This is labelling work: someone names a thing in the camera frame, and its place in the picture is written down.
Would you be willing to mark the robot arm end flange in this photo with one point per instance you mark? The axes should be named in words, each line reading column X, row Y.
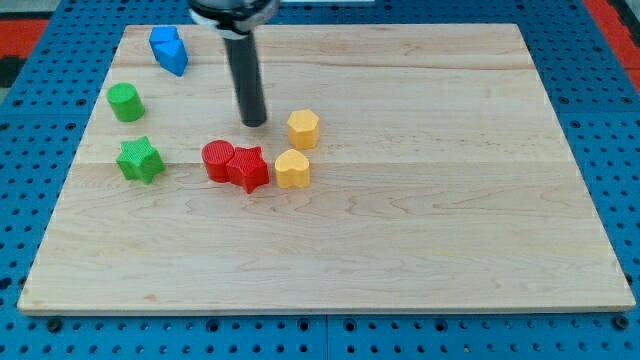
column 232, row 19

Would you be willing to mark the wooden board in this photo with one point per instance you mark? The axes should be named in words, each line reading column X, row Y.
column 442, row 182

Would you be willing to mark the yellow heart block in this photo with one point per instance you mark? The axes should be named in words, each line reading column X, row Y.
column 292, row 169

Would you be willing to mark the yellow hexagon block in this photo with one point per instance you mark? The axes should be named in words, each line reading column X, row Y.
column 303, row 129

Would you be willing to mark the red star block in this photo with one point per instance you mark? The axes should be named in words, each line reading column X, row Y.
column 248, row 169

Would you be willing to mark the red cylinder block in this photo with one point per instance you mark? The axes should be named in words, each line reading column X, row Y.
column 215, row 155

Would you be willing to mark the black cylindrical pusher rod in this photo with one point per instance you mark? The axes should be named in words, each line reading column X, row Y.
column 244, row 64

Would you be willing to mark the green star block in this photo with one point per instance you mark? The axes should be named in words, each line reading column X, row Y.
column 139, row 160

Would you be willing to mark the blue triangle block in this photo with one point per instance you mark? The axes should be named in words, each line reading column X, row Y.
column 171, row 56

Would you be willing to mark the green cylinder block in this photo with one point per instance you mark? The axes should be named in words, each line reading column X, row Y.
column 125, row 102

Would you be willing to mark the blue cube block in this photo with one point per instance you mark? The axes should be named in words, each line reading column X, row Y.
column 160, row 35

